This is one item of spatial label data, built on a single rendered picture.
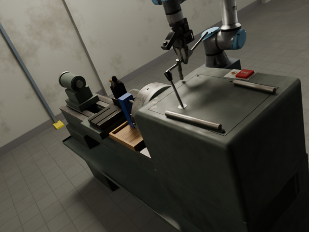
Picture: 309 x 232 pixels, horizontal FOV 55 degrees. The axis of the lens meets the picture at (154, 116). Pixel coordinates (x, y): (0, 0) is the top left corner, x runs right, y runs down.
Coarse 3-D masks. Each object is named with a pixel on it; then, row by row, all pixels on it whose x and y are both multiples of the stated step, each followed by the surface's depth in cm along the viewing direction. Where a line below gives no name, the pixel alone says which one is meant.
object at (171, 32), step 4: (172, 28) 139; (176, 28) 138; (172, 32) 138; (176, 32) 137; (168, 36) 138; (172, 36) 136; (176, 36) 138; (164, 40) 139; (168, 40) 137; (172, 40) 137; (164, 44) 137; (168, 44) 136; (172, 44) 137; (164, 48) 138; (168, 48) 136
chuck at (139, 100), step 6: (150, 84) 165; (156, 84) 164; (162, 84) 163; (144, 90) 161; (150, 90) 159; (138, 96) 161; (144, 96) 158; (138, 102) 159; (132, 108) 162; (138, 108) 158; (132, 114) 163
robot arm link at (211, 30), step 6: (210, 30) 180; (216, 30) 177; (210, 36) 178; (216, 36) 176; (204, 42) 182; (210, 42) 179; (216, 42) 176; (204, 48) 186; (210, 48) 182; (216, 48) 180
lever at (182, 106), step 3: (171, 81) 130; (171, 84) 131; (174, 87) 130; (174, 90) 130; (177, 93) 130; (177, 96) 130; (180, 99) 130; (180, 102) 130; (180, 105) 131; (183, 105) 130; (186, 105) 130; (180, 108) 129
